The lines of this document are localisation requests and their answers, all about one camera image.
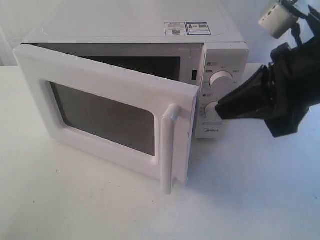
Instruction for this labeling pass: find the white microwave door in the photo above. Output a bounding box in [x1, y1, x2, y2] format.
[14, 44, 199, 194]

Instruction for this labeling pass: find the lower white control knob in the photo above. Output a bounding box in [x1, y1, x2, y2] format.
[204, 101, 220, 120]

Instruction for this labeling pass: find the white control knob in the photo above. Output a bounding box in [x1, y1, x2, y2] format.
[204, 101, 220, 120]
[209, 71, 234, 90]

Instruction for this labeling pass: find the white microwave oven body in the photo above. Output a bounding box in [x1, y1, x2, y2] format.
[23, 9, 249, 139]

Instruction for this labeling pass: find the blue warning sticker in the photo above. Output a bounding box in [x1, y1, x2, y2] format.
[165, 22, 211, 36]

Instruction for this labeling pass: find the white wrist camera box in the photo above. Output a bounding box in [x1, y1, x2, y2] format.
[258, 0, 301, 40]

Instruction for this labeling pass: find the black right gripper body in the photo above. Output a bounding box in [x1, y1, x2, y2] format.
[257, 23, 320, 138]

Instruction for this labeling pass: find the upper white control knob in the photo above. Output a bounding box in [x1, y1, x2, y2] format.
[209, 71, 234, 90]

